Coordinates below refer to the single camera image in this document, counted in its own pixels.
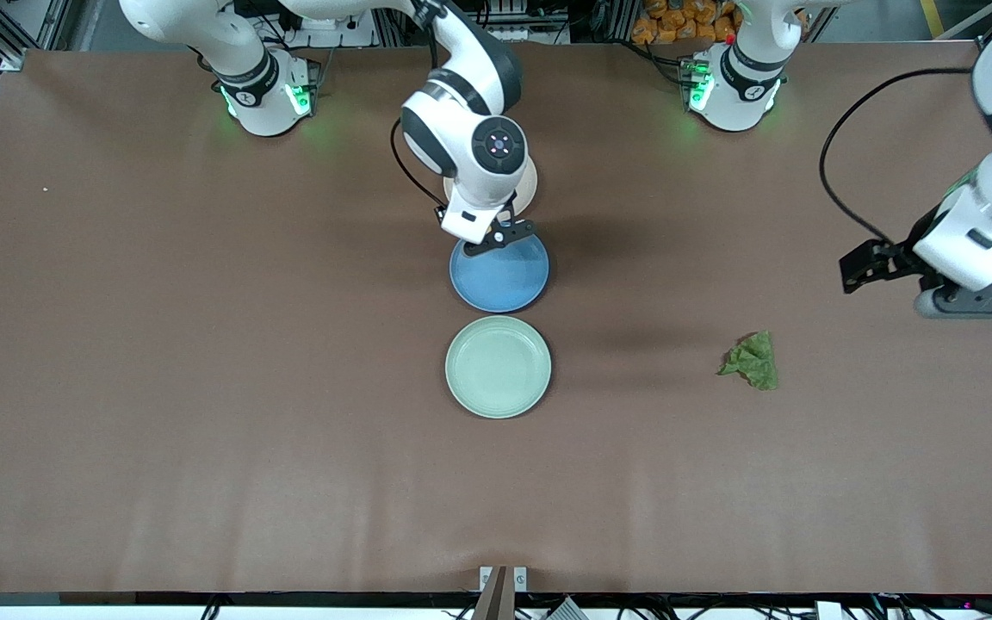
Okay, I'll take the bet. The green lettuce leaf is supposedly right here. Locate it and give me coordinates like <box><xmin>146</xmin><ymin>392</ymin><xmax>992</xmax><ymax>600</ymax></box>
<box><xmin>716</xmin><ymin>331</ymin><xmax>780</xmax><ymax>392</ymax></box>

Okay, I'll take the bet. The beige round plate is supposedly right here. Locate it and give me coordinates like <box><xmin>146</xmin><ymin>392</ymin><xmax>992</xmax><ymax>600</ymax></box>
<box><xmin>443</xmin><ymin>159</ymin><xmax>540</xmax><ymax>214</ymax></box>

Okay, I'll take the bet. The blue round plate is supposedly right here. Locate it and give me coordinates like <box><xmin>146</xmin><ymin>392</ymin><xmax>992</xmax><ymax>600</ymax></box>
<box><xmin>449</xmin><ymin>226</ymin><xmax>550</xmax><ymax>313</ymax></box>

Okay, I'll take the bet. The pale green round plate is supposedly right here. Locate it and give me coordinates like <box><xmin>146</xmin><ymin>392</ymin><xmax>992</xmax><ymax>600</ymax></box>
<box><xmin>445</xmin><ymin>315</ymin><xmax>553</xmax><ymax>420</ymax></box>

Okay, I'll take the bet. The white power strip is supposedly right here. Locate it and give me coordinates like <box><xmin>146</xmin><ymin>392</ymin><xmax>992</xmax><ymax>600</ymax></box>
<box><xmin>276</xmin><ymin>0</ymin><xmax>376</xmax><ymax>48</ymax></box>

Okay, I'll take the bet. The orange snack packets pile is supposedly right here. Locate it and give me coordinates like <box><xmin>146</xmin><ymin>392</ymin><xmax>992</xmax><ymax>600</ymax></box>
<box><xmin>631</xmin><ymin>0</ymin><xmax>742</xmax><ymax>46</ymax></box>

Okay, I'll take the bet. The brown table cover sheet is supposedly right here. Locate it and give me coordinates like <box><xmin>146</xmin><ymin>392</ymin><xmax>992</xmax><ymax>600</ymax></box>
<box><xmin>0</xmin><ymin>43</ymin><xmax>992</xmax><ymax>597</ymax></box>

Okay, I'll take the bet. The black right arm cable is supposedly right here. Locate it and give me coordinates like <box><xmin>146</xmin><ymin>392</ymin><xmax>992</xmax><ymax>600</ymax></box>
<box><xmin>389</xmin><ymin>116</ymin><xmax>450</xmax><ymax>213</ymax></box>

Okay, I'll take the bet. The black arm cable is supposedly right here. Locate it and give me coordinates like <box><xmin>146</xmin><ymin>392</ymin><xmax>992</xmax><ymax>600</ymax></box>
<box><xmin>819</xmin><ymin>67</ymin><xmax>979</xmax><ymax>247</ymax></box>
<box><xmin>389</xmin><ymin>116</ymin><xmax>450</xmax><ymax>213</ymax></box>

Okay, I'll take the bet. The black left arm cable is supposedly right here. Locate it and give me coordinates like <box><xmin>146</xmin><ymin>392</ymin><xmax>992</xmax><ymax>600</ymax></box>
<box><xmin>819</xmin><ymin>67</ymin><xmax>979</xmax><ymax>247</ymax></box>

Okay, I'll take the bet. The electronics rack with cables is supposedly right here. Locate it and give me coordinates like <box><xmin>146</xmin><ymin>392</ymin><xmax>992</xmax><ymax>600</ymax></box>
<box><xmin>479</xmin><ymin>0</ymin><xmax>572</xmax><ymax>44</ymax></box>

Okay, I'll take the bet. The black base cable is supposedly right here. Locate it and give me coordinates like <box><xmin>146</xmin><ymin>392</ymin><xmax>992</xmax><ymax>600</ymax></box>
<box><xmin>629</xmin><ymin>39</ymin><xmax>695</xmax><ymax>87</ymax></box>

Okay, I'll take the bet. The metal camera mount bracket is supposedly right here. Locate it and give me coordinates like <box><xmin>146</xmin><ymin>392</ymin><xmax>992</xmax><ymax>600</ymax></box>
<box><xmin>479</xmin><ymin>566</ymin><xmax>529</xmax><ymax>620</ymax></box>

